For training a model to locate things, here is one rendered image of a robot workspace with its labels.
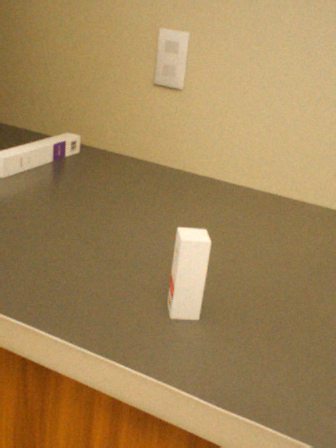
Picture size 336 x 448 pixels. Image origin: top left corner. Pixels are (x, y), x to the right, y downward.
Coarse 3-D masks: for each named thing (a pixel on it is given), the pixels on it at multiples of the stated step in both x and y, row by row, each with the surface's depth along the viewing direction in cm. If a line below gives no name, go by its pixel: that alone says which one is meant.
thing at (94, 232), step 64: (0, 128) 141; (0, 192) 100; (64, 192) 104; (128, 192) 108; (192, 192) 113; (256, 192) 118; (0, 256) 77; (64, 256) 79; (128, 256) 82; (256, 256) 88; (320, 256) 91; (0, 320) 64; (64, 320) 64; (128, 320) 66; (192, 320) 68; (256, 320) 70; (320, 320) 72; (128, 384) 58; (192, 384) 56; (256, 384) 58; (320, 384) 59
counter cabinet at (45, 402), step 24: (0, 360) 70; (24, 360) 68; (0, 384) 72; (24, 384) 70; (48, 384) 68; (72, 384) 66; (0, 408) 73; (24, 408) 71; (48, 408) 69; (72, 408) 67; (96, 408) 65; (120, 408) 64; (0, 432) 75; (24, 432) 72; (48, 432) 70; (72, 432) 68; (96, 432) 66; (120, 432) 65; (144, 432) 63; (168, 432) 61
